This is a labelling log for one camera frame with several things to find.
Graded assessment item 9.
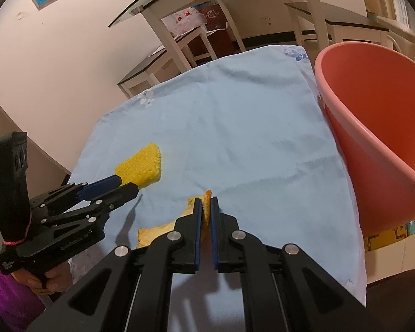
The red plastic basin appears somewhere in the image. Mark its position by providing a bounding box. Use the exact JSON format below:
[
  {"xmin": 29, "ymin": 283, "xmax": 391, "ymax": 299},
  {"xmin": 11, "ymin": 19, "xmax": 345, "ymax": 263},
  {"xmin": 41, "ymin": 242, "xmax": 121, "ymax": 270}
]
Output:
[{"xmin": 314, "ymin": 41, "xmax": 415, "ymax": 238}]

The dark red bag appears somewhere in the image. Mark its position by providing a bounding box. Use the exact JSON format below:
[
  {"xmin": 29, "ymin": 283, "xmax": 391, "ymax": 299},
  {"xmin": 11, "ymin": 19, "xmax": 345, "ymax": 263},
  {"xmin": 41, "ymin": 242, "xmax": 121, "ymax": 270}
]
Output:
[{"xmin": 185, "ymin": 2, "xmax": 245, "ymax": 61}]

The light blue blanket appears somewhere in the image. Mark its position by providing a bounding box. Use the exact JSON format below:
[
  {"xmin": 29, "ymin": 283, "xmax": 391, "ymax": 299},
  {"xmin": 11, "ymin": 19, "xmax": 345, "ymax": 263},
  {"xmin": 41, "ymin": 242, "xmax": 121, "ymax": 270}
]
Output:
[{"xmin": 67, "ymin": 45, "xmax": 368, "ymax": 332}]

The white bench with papers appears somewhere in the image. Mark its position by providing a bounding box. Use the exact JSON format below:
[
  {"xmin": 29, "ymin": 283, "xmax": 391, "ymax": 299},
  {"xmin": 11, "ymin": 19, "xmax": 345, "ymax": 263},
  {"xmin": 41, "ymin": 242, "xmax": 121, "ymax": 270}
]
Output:
[{"xmin": 118, "ymin": 24, "xmax": 217, "ymax": 99}]

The person's left forearm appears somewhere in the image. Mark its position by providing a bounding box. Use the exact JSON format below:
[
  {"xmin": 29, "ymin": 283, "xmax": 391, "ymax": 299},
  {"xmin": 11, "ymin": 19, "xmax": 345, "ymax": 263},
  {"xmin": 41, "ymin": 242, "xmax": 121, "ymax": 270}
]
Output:
[{"xmin": 0, "ymin": 269, "xmax": 46, "ymax": 331}]

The white red plastic bag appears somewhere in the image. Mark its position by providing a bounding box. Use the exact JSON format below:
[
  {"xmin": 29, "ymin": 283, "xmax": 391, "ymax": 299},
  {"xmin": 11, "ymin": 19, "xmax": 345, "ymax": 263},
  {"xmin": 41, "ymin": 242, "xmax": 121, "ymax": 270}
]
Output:
[{"xmin": 162, "ymin": 7, "xmax": 208, "ymax": 37}]

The yellow knit dishcloth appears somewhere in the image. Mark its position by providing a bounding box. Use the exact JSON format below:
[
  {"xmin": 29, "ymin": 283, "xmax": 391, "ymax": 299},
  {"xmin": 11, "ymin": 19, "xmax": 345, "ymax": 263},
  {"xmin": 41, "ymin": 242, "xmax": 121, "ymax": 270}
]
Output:
[{"xmin": 114, "ymin": 142, "xmax": 163, "ymax": 190}]

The white bench dark seat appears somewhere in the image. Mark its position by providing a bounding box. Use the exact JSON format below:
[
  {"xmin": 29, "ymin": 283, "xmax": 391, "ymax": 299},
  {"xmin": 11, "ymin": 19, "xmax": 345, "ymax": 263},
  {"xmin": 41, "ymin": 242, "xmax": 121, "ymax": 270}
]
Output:
[{"xmin": 284, "ymin": 2, "xmax": 392, "ymax": 48}]

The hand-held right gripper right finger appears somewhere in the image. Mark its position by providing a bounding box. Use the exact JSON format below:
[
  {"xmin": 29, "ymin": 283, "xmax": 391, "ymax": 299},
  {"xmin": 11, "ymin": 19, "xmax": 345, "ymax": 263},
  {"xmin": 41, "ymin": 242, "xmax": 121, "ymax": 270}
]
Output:
[{"xmin": 210, "ymin": 196, "xmax": 384, "ymax": 332}]

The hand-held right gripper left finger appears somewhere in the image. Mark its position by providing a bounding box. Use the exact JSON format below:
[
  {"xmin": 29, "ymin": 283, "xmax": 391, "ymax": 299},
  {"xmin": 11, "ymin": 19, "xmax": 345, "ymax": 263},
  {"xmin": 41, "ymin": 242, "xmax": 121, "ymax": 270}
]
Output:
[{"xmin": 26, "ymin": 196, "xmax": 202, "ymax": 332}]

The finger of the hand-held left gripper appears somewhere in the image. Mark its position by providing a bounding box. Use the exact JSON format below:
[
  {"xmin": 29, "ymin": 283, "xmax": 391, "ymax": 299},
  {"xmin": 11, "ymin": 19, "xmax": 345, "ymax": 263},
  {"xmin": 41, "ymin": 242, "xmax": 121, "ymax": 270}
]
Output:
[
  {"xmin": 29, "ymin": 176, "xmax": 123, "ymax": 215},
  {"xmin": 43, "ymin": 183, "xmax": 139, "ymax": 227}
]

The white plastic small table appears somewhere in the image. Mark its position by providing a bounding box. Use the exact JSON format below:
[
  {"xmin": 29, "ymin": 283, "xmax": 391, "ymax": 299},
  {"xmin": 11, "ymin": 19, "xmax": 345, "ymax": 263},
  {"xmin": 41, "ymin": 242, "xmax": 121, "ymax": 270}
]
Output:
[{"xmin": 376, "ymin": 14, "xmax": 415, "ymax": 77}]

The yellow patterned floor mat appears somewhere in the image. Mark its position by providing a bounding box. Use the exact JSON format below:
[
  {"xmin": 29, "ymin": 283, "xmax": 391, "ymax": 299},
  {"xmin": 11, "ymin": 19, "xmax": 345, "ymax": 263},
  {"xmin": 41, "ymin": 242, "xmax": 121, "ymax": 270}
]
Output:
[{"xmin": 363, "ymin": 219, "xmax": 415, "ymax": 251}]

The person's left hand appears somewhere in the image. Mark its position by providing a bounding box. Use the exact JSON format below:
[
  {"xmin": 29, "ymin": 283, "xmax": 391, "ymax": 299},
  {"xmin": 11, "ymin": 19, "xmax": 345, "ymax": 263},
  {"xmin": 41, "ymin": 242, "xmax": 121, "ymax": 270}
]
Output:
[{"xmin": 13, "ymin": 262, "xmax": 72, "ymax": 295}]

